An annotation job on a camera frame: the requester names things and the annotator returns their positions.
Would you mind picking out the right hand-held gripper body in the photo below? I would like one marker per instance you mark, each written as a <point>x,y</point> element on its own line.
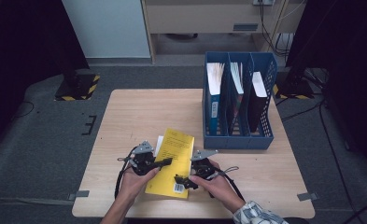
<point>204,168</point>

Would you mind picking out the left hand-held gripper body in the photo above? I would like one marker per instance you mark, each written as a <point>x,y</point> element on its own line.
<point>143,163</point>

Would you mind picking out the yellow book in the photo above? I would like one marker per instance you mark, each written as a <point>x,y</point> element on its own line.
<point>175,146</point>

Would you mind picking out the blue file rack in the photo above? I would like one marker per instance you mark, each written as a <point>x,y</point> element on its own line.
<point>237,141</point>

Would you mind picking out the blue book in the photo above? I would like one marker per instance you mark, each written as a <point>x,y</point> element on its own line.
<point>214,102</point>

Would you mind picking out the black book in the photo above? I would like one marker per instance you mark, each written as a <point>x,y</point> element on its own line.
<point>256,105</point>

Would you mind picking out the teal illustrated book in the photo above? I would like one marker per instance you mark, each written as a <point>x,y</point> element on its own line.
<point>236,93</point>

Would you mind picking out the person's left hand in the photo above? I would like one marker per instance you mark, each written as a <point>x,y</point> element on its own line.
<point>133,186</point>

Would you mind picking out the person's right hand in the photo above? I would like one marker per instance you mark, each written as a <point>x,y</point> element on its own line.
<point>221,189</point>

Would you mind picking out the black tape marks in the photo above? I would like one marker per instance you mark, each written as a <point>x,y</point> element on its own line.
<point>91,125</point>

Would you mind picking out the grey tape strip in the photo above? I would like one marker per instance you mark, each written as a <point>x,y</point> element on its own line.
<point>307,196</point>
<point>78,195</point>

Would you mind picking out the striped stand base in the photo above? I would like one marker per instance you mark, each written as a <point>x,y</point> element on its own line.
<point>84,87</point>
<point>296,90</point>

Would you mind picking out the grey floor mat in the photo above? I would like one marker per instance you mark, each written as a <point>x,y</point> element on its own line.
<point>47,149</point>

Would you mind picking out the black round object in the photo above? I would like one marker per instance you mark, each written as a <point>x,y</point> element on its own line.
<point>298,220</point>

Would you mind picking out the white panel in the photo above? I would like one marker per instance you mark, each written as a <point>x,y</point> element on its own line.
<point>109,28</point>

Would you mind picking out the grey vent plate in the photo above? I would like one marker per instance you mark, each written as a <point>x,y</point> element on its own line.
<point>245,27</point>

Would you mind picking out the beige cabinet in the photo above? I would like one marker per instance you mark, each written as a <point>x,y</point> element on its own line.
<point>203,18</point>

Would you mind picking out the black curtain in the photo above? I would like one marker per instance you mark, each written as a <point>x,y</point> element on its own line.
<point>349,46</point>
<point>22,46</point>

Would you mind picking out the white power strip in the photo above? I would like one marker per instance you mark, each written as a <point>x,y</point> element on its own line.
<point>263,2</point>

